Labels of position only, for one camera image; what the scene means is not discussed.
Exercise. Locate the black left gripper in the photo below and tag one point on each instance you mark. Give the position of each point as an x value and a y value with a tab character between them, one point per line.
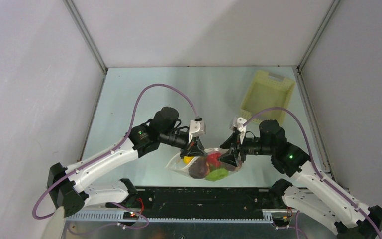
194	148

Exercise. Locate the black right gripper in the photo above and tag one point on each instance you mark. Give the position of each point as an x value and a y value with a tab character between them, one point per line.
237	147

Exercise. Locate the yellow toy banana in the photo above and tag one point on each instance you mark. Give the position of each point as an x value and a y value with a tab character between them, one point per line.
187	159

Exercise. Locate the red toy pepper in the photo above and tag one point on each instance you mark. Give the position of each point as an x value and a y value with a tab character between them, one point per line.
212	159

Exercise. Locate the dark purple toy fruit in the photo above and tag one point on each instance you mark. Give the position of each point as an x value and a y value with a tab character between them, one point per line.
199	169

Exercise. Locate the clear zip top bag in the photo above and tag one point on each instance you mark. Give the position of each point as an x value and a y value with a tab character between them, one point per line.
176	163

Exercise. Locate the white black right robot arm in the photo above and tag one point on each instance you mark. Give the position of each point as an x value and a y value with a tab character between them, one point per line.
328	203

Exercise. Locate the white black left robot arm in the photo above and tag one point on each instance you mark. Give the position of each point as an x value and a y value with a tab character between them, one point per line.
71	187

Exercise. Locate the cream perforated plastic basket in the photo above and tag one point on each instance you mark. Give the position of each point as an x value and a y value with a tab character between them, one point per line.
267	90

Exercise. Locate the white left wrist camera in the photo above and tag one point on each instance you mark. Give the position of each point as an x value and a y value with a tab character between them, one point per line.
197	127

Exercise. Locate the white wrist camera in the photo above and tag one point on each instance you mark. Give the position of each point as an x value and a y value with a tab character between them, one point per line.
197	127
238	127

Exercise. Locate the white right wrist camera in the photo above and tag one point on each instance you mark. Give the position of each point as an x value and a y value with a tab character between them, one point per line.
238	127

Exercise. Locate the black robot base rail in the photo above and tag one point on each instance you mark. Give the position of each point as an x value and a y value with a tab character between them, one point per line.
203	202

